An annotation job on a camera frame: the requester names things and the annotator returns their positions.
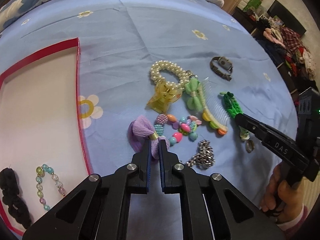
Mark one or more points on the clear hair comb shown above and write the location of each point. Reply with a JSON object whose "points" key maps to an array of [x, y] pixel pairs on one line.
{"points": [[213, 110]]}

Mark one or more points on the black velvet scrunchie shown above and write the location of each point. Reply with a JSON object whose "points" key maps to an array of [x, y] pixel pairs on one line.
{"points": [[11, 197]]}

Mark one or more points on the black monitor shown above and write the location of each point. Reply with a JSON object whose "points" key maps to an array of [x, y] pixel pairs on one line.
{"points": [[288, 19]]}

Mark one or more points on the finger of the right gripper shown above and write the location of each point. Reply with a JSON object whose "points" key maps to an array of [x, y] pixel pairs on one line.
{"points": [[277, 142]]}

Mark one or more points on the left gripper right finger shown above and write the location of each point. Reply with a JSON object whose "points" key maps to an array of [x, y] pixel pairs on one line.
{"points": [[211, 207]]}

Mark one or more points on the red shallow box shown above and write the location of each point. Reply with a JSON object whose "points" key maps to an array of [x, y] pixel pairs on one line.
{"points": [[40, 121]]}

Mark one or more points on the pile of clothes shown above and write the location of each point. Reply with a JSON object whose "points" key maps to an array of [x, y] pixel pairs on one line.
{"points": [[287, 43]]}

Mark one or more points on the yellow hair claw clip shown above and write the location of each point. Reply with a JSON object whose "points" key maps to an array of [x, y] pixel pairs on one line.
{"points": [[165, 94]]}

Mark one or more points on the right hand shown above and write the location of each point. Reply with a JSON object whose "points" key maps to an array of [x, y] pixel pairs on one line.
{"points": [[292, 198]]}

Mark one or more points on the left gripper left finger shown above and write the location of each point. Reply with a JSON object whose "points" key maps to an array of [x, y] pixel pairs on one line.
{"points": [[98, 208]]}

